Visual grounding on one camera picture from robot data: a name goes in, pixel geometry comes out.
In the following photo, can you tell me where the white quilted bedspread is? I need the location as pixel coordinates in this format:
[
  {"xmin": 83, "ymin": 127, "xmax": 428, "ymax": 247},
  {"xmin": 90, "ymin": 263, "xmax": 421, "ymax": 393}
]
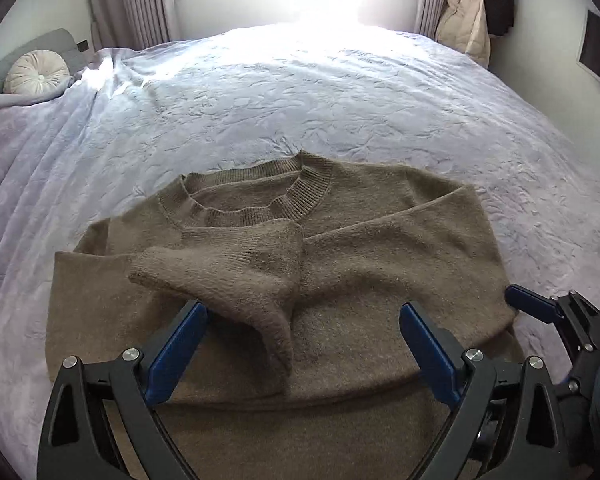
[{"xmin": 0, "ymin": 24, "xmax": 600, "ymax": 480}]

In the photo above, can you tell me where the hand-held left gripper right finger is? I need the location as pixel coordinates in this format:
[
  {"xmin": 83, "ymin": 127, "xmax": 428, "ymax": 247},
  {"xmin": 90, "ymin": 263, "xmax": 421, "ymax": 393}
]
[{"xmin": 399, "ymin": 301, "xmax": 573, "ymax": 480}]

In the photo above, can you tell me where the grey padded headboard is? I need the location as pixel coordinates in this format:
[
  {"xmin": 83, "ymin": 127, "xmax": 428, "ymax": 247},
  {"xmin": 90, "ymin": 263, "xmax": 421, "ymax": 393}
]
[{"xmin": 0, "ymin": 28, "xmax": 98, "ymax": 106}]

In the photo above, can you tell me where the brown knit sweater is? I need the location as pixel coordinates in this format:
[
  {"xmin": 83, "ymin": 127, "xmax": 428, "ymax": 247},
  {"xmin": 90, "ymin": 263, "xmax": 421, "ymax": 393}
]
[{"xmin": 45, "ymin": 151, "xmax": 527, "ymax": 480}]

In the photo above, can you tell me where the round cream pillow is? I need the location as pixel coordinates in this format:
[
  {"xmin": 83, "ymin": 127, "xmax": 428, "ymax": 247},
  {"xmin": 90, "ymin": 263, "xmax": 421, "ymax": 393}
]
[{"xmin": 3, "ymin": 50, "xmax": 71, "ymax": 95}]

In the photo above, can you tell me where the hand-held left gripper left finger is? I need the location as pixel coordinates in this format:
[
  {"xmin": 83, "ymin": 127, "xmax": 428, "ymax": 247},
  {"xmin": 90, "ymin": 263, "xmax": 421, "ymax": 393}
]
[{"xmin": 36, "ymin": 299, "xmax": 211, "ymax": 480}]

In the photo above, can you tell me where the beige hanging coat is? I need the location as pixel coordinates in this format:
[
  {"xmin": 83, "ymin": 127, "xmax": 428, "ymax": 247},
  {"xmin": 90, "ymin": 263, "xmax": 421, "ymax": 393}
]
[{"xmin": 434, "ymin": 0, "xmax": 492, "ymax": 69}]

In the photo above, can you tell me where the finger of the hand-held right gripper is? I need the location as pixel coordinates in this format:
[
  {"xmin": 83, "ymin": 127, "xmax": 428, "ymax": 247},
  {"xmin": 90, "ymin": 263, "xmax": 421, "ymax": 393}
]
[
  {"xmin": 554, "ymin": 379, "xmax": 597, "ymax": 467},
  {"xmin": 505, "ymin": 283, "xmax": 600, "ymax": 361}
]

